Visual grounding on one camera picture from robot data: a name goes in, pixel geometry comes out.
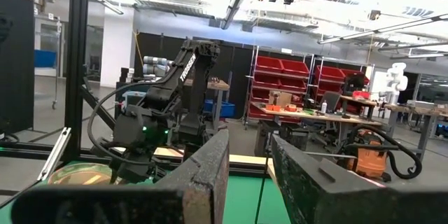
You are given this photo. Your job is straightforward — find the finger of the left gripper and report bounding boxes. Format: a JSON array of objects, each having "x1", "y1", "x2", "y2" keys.
[
  {"x1": 132, "y1": 167, "x2": 158, "y2": 183},
  {"x1": 110, "y1": 167, "x2": 123, "y2": 186}
]

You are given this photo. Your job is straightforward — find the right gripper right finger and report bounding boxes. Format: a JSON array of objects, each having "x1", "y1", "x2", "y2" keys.
[{"x1": 270, "y1": 134, "x2": 448, "y2": 224}]

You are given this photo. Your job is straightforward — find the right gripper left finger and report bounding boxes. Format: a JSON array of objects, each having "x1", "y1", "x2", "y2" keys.
[{"x1": 9, "y1": 129, "x2": 231, "y2": 224}]

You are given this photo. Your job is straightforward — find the orange translucent plastic plate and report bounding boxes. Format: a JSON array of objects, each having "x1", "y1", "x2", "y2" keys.
[{"x1": 47, "y1": 162, "x2": 118, "y2": 186}]

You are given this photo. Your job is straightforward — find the orange black shop vacuum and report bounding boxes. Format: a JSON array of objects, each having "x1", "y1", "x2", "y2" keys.
[{"x1": 337, "y1": 124, "x2": 424, "y2": 183}]

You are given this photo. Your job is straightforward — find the wooden worktable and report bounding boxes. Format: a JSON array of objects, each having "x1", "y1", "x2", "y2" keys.
[{"x1": 251, "y1": 100, "x2": 384, "y2": 158}]

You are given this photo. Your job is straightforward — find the green table mat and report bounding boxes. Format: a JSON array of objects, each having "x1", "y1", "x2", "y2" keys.
[{"x1": 0, "y1": 160, "x2": 293, "y2": 224}]

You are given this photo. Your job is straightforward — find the blue plastic bin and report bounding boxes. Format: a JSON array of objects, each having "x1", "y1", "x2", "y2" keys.
[
  {"x1": 204, "y1": 98, "x2": 236, "y2": 119},
  {"x1": 34, "y1": 49, "x2": 57, "y2": 69}
]

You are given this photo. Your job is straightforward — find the black office chair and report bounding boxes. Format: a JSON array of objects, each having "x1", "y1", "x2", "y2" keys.
[{"x1": 314, "y1": 90, "x2": 343, "y2": 144}]

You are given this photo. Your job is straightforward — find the small wooden table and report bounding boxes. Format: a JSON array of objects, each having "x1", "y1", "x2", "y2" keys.
[{"x1": 181, "y1": 78, "x2": 231, "y2": 134}]

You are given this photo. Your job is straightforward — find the brown cardboard box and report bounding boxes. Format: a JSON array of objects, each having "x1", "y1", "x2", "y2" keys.
[{"x1": 267, "y1": 90, "x2": 293, "y2": 108}]

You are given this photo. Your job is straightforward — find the red bin storage rack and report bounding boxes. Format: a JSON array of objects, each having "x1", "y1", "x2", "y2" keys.
[
  {"x1": 244, "y1": 44, "x2": 313, "y2": 129},
  {"x1": 312, "y1": 63, "x2": 372, "y2": 113}
]

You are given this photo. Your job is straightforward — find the cluttered wooden workbench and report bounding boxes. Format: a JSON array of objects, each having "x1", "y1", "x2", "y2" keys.
[{"x1": 383, "y1": 99, "x2": 448, "y2": 162}]

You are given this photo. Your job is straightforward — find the white humanoid robot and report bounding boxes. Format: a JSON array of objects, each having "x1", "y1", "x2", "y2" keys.
[{"x1": 384, "y1": 62, "x2": 410, "y2": 105}]

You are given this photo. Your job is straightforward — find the black cabinet panel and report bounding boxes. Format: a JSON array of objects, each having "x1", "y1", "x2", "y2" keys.
[{"x1": 0, "y1": 0, "x2": 36, "y2": 134}]

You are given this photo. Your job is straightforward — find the long ceiling light bar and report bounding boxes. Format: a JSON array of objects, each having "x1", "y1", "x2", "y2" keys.
[{"x1": 219, "y1": 0, "x2": 260, "y2": 31}]

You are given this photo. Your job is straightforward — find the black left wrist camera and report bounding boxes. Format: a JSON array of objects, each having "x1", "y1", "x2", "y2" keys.
[{"x1": 112, "y1": 111, "x2": 148, "y2": 148}]

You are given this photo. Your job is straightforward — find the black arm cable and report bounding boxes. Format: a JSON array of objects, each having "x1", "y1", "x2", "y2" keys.
[{"x1": 87, "y1": 80, "x2": 158, "y2": 166}]

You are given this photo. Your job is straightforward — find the silver metal bracket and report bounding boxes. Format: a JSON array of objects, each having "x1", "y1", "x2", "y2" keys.
[{"x1": 36, "y1": 127, "x2": 73, "y2": 183}]

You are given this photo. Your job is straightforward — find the black aluminium table frame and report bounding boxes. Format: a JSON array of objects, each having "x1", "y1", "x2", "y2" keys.
[{"x1": 0, "y1": 0, "x2": 270, "y2": 183}]

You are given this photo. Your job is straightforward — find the black partition wall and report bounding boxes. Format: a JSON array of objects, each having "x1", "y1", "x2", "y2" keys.
[{"x1": 134, "y1": 31, "x2": 255, "y2": 120}]

